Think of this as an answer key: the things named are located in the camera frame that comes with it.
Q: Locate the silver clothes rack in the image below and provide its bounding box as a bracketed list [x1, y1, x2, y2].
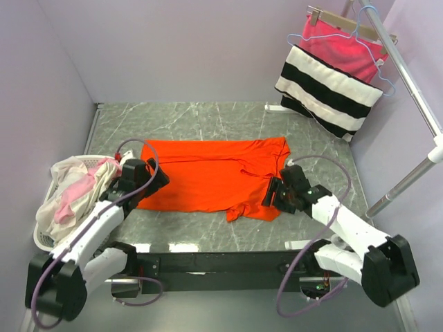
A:
[264, 0, 443, 250]

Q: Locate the wooden clip hanger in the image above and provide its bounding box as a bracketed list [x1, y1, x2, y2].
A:
[307, 6, 381, 42]

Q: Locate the blue wire hanger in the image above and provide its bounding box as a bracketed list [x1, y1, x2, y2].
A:
[286, 6, 396, 98]

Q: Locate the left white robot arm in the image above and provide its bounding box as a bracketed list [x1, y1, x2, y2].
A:
[25, 158, 170, 322]

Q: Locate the black white striped cloth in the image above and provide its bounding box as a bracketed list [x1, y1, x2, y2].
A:
[275, 45, 383, 142]

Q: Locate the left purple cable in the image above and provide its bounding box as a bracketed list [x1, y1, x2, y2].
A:
[30, 138, 163, 329]

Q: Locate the black base beam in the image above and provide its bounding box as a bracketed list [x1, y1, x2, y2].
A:
[107, 250, 298, 292]

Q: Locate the orange t-shirt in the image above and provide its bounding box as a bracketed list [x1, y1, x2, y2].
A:
[138, 137, 291, 222]

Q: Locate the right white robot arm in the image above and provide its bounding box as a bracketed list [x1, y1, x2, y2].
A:
[262, 164, 420, 307]

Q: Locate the pink towel on hanger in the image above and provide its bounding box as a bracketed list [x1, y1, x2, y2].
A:
[298, 14, 388, 84]

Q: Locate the white laundry basket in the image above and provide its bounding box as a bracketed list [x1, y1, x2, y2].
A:
[33, 154, 118, 251]

